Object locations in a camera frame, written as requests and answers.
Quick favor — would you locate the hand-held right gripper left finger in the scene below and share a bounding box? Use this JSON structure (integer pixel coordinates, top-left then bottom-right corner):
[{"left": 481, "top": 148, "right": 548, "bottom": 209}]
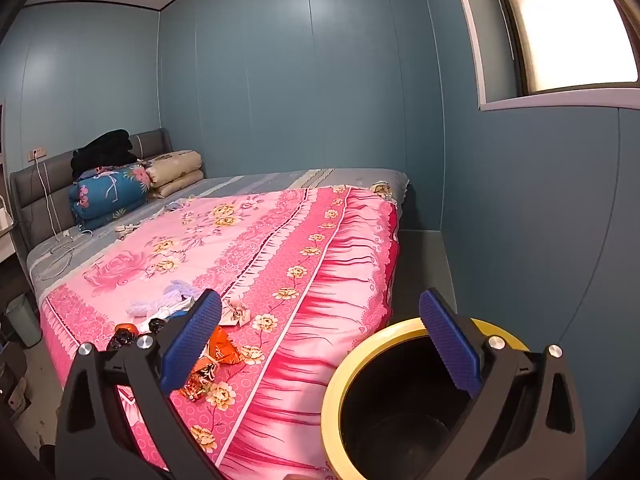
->
[{"left": 54, "top": 288, "right": 223, "bottom": 480}]

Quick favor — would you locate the pink floral blanket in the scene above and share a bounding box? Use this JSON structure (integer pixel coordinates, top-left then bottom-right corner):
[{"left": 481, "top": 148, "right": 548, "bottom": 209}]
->
[{"left": 39, "top": 185, "right": 401, "bottom": 480}]

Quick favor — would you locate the black trash bin yellow rim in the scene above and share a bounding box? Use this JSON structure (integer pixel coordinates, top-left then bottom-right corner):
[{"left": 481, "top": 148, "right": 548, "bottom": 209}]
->
[{"left": 321, "top": 317, "right": 531, "bottom": 480}]

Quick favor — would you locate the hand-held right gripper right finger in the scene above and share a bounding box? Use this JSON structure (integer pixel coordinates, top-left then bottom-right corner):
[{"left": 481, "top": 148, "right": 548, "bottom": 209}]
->
[{"left": 419, "top": 287, "right": 587, "bottom": 480}]

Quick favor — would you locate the orange snack wrapper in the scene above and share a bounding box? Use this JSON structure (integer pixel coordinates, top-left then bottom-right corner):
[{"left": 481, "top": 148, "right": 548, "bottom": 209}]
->
[{"left": 207, "top": 326, "right": 242, "bottom": 365}]

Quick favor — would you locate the white desk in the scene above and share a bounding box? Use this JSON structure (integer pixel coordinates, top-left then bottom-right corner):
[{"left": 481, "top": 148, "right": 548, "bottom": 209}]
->
[{"left": 0, "top": 195, "right": 18, "bottom": 263}]

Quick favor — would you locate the black clothing pile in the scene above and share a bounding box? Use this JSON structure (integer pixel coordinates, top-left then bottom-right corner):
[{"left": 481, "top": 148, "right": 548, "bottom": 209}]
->
[{"left": 70, "top": 130, "right": 138, "bottom": 178}]

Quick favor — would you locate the grey padded headboard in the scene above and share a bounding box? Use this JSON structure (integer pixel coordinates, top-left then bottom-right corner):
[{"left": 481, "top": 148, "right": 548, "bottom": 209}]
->
[{"left": 10, "top": 128, "right": 173, "bottom": 261}]

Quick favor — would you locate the blue floral folded quilt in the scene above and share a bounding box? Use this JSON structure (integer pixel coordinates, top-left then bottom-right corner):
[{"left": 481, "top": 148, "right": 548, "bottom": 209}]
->
[{"left": 69, "top": 162, "right": 152, "bottom": 231}]

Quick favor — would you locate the white charging cable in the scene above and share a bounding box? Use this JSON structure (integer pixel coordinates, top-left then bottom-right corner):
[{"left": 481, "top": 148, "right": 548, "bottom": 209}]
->
[{"left": 30, "top": 157, "right": 96, "bottom": 281}]

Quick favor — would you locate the black orange wrapper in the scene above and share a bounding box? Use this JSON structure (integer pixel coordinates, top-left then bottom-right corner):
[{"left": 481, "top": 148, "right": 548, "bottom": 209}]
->
[{"left": 106, "top": 323, "right": 139, "bottom": 352}]

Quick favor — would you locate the beige folded quilt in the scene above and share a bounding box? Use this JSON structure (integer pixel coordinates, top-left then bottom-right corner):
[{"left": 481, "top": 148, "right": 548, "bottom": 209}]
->
[{"left": 145, "top": 150, "right": 205, "bottom": 200}]

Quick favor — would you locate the red gold candy packet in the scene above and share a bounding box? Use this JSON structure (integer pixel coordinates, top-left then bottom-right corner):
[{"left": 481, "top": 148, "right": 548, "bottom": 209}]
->
[{"left": 180, "top": 357, "right": 222, "bottom": 402}]

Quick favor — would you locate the bed with grey headboard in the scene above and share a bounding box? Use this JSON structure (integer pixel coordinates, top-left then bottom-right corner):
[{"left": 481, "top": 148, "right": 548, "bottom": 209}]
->
[{"left": 26, "top": 167, "right": 411, "bottom": 291}]

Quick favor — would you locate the pale green wastebasket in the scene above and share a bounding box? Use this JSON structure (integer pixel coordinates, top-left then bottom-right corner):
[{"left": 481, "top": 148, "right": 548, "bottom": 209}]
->
[{"left": 4, "top": 294, "right": 42, "bottom": 349}]

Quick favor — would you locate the window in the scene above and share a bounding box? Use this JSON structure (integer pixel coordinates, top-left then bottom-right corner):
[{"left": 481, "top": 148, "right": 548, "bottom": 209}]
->
[{"left": 447, "top": 0, "right": 640, "bottom": 111}]

